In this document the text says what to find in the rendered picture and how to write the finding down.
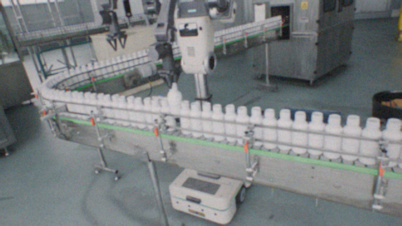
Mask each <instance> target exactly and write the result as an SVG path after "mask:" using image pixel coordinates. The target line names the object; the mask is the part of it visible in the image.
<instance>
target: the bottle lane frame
mask: <svg viewBox="0 0 402 226"><path fill-rule="evenodd" d="M60 120H61V122H62V123H65V124H66V125H67V127H68V129H71V131H69V134H70V137H71V138H68V139H67V140H68V141H70V142H73V143H79V144H83V145H86V146H91V147H94V148H100V142H99V141H98V135H97V131H96V128H95V126H93V125H92V123H91V121H90V122H89V121H83V120H79V119H71V118H64V117H60ZM97 126H98V128H99V132H100V135H101V137H104V136H106V135H107V133H106V130H108V131H109V134H108V135H107V136H106V137H105V138H104V144H105V143H107V142H109V140H108V136H110V137H111V141H110V142H109V143H108V144H106V147H105V149H106V150H110V151H114V152H117V153H122V154H127V155H130V156H135V154H134V149H133V148H134V147H139V148H145V149H146V150H147V152H148V156H149V160H152V161H156V162H159V163H163V162H162V161H161V159H162V157H161V154H160V146H159V142H158V137H156V135H155V132H149V131H143V130H142V131H140V130H138V129H129V128H125V127H118V126H112V125H108V124H100V123H97ZM160 135H161V140H162V144H163V149H166V148H168V147H169V145H168V141H171V145H172V147H170V148H172V149H173V154H172V155H171V156H170V157H169V158H168V161H167V164H172V165H174V166H179V167H182V168H188V169H190V170H195V171H201V172H204V173H208V174H212V175H217V176H221V177H224V178H232V179H235V180H239V181H245V182H247V172H246V169H247V163H246V152H245V150H244V147H238V146H236V144H235V145H234V146H231V145H228V143H227V144H221V143H220V142H219V143H213V141H212V142H209V141H205V140H204V141H203V140H198V139H192V138H187V137H180V136H173V135H169V134H166V133H165V134H162V133H160ZM254 156H256V157H258V163H256V165H258V168H259V171H257V173H256V174H255V175H254V180H253V181H252V182H251V183H252V184H255V185H261V186H265V187H268V188H274V189H277V190H281V191H286V192H290V193H297V194H300V195H305V196H309V197H312V198H318V199H321V200H325V201H328V202H334V203H339V204H341V205H347V206H350V207H355V208H362V209H365V210H371V207H372V200H373V196H374V189H375V185H376V178H377V174H378V169H372V168H368V167H367V165H365V167H362V166H355V163H353V165H351V164H344V163H342V162H341V163H333V162H331V160H330V161H322V160H320V158H319V159H310V157H307V158H304V157H299V154H298V155H297V156H293V155H290V153H288V154H281V153H280V152H278V153H275V152H271V151H270V150H269V151H264V150H261V149H253V147H252V148H249V158H250V167H252V166H253V164H254ZM383 179H385V180H386V187H384V188H383V190H385V193H384V196H385V198H384V199H383V200H382V204H381V206H382V207H383V209H381V210H380V211H379V210H377V212H378V213H383V214H386V215H390V216H394V217H399V218H402V174H401V173H395V172H394V171H393V170H391V171H384V174H383Z"/></svg>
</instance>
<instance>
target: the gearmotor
mask: <svg viewBox="0 0 402 226"><path fill-rule="evenodd" d="M156 73H157V67H156V65H155V64H154V63H148V64H145V65H141V66H138V67H135V68H134V69H133V72H129V73H125V74H124V81H125V84H126V88H127V89H128V90H129V88H130V89H133V88H137V87H140V86H141V82H140V80H141V79H142V78H145V77H148V78H149V83H150V86H151V81H150V76H151V75H155V74H156ZM151 91H152V88H151ZM150 94H151V92H150ZM150 94H149V96H150ZM149 96H147V97H149ZM147 97H146V98H147Z"/></svg>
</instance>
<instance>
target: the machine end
mask: <svg viewBox="0 0 402 226"><path fill-rule="evenodd" d="M264 3H265V15H266V19H269V18H273V17H277V16H281V18H284V17H287V16H290V18H288V21H289V20H290V22H289V23H290V35H289V36H286V37H283V38H280V39H278V40H274V41H272V42H271V43H268V70H269V75H279V76H283V77H291V78H300V79H305V80H310V84H308V86H309V87H314V86H315V84H313V83H312V81H313V80H315V79H317V78H319V77H321V76H322V75H324V74H325V75H332V73H330V71H331V70H333V69H335V68H336V67H338V66H340V67H346V66H347V65H345V64H344V62H346V61H347V60H349V58H350V55H351V54H352V51H351V46H352V34H353V30H354V28H355V27H354V22H355V21H357V18H356V19H354V15H355V11H356V8H355V3H356V0H251V6H252V22H251V23H254V22H255V20H254V5H255V4H264ZM285 24H288V23H285ZM253 48H254V64H253V67H254V71H255V73H259V76H258V77H257V78H264V77H263V76H261V73H264V74H266V60H265V44H262V45H259V46H255V47H253ZM341 64H342V65H341Z"/></svg>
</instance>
